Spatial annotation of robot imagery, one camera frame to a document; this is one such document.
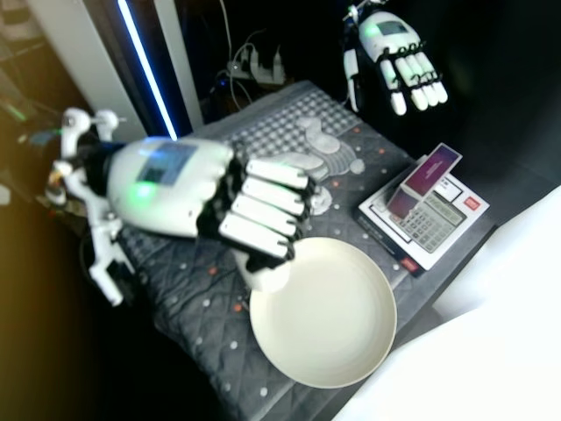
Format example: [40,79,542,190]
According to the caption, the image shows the white panel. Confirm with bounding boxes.
[331,183,561,421]

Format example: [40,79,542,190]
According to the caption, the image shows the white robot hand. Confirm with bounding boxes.
[104,137,319,293]
[343,11,450,118]

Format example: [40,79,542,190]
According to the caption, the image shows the white calculator box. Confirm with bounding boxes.
[357,153,492,279]

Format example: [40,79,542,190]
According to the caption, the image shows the white upright post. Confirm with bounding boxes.
[25,0,205,141]

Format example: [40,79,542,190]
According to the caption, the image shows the white power strip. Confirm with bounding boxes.
[225,43,287,85]

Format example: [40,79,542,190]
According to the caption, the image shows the cream round plate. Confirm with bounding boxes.
[248,236,399,389]

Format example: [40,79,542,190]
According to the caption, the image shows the blue white light strip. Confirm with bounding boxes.
[117,0,181,141]

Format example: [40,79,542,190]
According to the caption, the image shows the white cable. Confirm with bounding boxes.
[217,0,247,111]

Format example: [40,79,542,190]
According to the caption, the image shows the grey bear print quilt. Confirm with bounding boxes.
[116,80,499,421]

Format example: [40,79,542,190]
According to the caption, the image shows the small maroon box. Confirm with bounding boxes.
[385,142,465,221]

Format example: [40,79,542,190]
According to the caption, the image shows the white paper cup with lid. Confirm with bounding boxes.
[252,256,294,294]

